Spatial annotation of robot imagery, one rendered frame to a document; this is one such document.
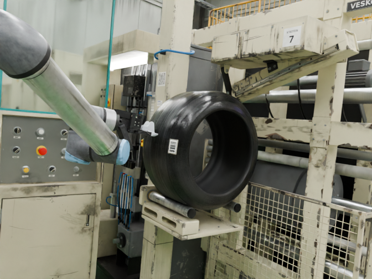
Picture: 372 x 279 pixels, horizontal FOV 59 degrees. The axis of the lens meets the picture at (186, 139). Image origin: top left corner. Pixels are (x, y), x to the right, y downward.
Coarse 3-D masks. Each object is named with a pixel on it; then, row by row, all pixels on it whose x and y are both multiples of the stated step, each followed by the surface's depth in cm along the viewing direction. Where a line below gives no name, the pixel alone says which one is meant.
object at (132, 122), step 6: (120, 114) 129; (126, 114) 131; (132, 114) 131; (138, 114) 132; (120, 120) 131; (126, 120) 132; (132, 120) 131; (138, 120) 134; (126, 126) 132; (132, 126) 131; (138, 126) 134; (132, 132) 132
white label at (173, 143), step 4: (172, 140) 136; (176, 140) 135; (172, 144) 136; (176, 144) 135; (168, 148) 137; (172, 148) 136; (176, 148) 135; (168, 152) 137; (172, 152) 136; (176, 152) 135
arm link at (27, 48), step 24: (0, 24) 66; (24, 24) 70; (0, 48) 66; (24, 48) 68; (48, 48) 74; (24, 72) 71; (48, 72) 76; (48, 96) 81; (72, 96) 86; (72, 120) 91; (96, 120) 98; (96, 144) 104; (120, 144) 113
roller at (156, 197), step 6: (150, 192) 170; (150, 198) 169; (156, 198) 164; (162, 198) 160; (168, 198) 158; (162, 204) 160; (168, 204) 155; (174, 204) 151; (180, 204) 149; (174, 210) 152; (180, 210) 147; (186, 210) 144; (192, 210) 143; (192, 216) 144
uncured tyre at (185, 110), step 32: (192, 96) 146; (224, 96) 150; (160, 128) 144; (192, 128) 139; (224, 128) 183; (160, 160) 141; (224, 160) 184; (256, 160) 165; (192, 192) 142; (224, 192) 155
